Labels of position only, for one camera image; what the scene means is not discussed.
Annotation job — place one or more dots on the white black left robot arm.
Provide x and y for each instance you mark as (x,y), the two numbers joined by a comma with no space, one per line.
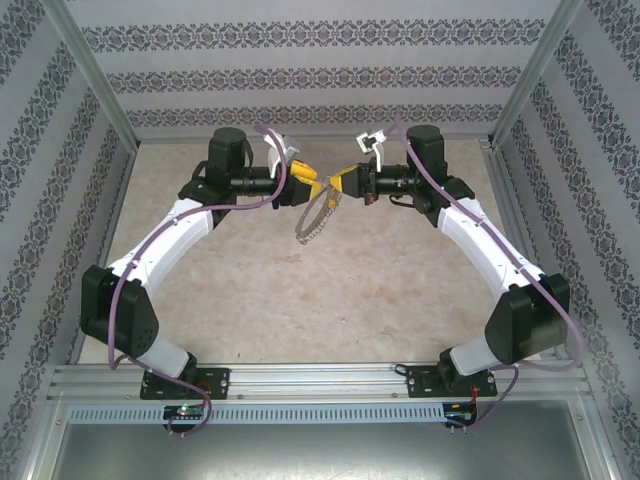
(160,240)

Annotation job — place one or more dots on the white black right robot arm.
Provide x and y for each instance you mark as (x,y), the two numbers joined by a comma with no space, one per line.
(480,240)

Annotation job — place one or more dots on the grey metal sheet panel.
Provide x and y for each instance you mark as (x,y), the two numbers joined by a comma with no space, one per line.
(320,455)

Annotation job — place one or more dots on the aluminium frame rail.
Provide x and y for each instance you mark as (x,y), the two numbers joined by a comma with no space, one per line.
(320,139)
(517,215)
(112,220)

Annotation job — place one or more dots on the aluminium frame post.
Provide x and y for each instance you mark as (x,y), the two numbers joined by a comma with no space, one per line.
(532,75)
(42,440)
(101,85)
(600,440)

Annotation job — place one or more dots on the aluminium mounting rail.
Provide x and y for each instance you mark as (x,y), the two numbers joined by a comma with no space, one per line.
(320,382)

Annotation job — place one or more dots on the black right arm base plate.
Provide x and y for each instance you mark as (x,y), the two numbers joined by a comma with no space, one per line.
(420,382)

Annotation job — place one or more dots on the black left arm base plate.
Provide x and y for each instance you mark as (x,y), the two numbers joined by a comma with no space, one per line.
(220,382)

